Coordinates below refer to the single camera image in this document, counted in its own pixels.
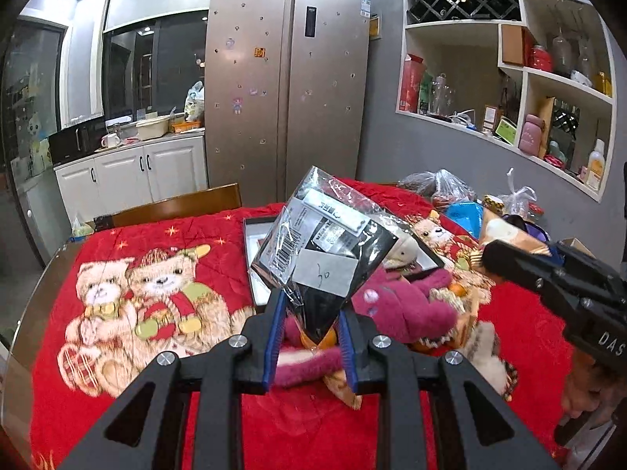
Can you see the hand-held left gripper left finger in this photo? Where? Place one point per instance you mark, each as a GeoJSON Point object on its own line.
{"type": "Point", "coordinates": [274, 338]}

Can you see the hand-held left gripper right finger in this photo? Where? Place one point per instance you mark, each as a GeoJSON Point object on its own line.
{"type": "Point", "coordinates": [349, 347]}

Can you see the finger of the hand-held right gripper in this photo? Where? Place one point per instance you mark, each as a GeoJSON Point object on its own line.
{"type": "Point", "coordinates": [514, 264]}

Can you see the beige cloth pouch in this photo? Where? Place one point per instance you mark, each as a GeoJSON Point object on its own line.
{"type": "Point", "coordinates": [504, 232]}

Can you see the black packet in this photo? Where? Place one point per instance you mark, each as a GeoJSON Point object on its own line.
{"type": "Point", "coordinates": [313, 274]}

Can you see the black box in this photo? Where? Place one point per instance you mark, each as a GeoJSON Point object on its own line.
{"type": "Point", "coordinates": [257, 242]}

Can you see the person's right hand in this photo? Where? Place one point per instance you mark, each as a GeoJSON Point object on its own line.
{"type": "Point", "coordinates": [592, 391]}

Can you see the purple cloth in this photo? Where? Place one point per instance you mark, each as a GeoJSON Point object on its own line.
{"type": "Point", "coordinates": [531, 227]}

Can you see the clear knotted plastic bag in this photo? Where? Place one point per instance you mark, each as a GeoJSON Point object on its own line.
{"type": "Point", "coordinates": [519, 198]}

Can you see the blue bag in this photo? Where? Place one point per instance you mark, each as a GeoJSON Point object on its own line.
{"type": "Point", "coordinates": [465, 218]}

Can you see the magenta plush toy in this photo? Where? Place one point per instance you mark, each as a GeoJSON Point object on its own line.
{"type": "Point", "coordinates": [406, 308]}

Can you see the gold patterned pouch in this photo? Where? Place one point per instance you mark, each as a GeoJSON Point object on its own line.
{"type": "Point", "coordinates": [455, 320]}

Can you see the white plush toy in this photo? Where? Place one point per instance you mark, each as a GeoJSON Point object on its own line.
{"type": "Point", "coordinates": [482, 352]}

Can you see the red printed blanket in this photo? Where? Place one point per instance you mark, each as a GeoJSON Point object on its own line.
{"type": "Point", "coordinates": [303, 431]}

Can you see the grey plush toy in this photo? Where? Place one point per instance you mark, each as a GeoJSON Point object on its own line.
{"type": "Point", "coordinates": [401, 254]}

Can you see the crumpled plastic bag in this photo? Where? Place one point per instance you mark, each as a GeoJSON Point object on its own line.
{"type": "Point", "coordinates": [436, 186]}

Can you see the white lotion bottle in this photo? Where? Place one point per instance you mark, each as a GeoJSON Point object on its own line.
{"type": "Point", "coordinates": [595, 166]}

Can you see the green box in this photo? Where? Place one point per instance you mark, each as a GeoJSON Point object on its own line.
{"type": "Point", "coordinates": [505, 131]}

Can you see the glass jar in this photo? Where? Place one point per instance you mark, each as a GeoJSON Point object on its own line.
{"type": "Point", "coordinates": [441, 95]}

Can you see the white kitchen cabinet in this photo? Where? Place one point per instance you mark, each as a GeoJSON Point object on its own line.
{"type": "Point", "coordinates": [171, 166]}

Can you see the red jar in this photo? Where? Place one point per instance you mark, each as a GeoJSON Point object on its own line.
{"type": "Point", "coordinates": [540, 58]}

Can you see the red carton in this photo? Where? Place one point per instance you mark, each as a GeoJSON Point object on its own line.
{"type": "Point", "coordinates": [410, 83]}

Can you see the beige double-door refrigerator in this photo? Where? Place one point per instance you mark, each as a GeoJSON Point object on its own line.
{"type": "Point", "coordinates": [254, 107]}

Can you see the cream pot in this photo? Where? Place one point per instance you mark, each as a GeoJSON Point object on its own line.
{"type": "Point", "coordinates": [152, 128]}

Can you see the white bag on counter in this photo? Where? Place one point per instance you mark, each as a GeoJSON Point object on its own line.
{"type": "Point", "coordinates": [194, 103]}

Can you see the white mug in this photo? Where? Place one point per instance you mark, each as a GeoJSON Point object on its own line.
{"type": "Point", "coordinates": [110, 141]}

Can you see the black microwave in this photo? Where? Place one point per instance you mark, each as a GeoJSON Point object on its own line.
{"type": "Point", "coordinates": [73, 144]}

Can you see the dark kitchen window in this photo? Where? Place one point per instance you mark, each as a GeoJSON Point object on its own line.
{"type": "Point", "coordinates": [147, 68]}

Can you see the white wall shelf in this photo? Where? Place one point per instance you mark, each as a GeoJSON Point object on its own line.
{"type": "Point", "coordinates": [509, 78]}

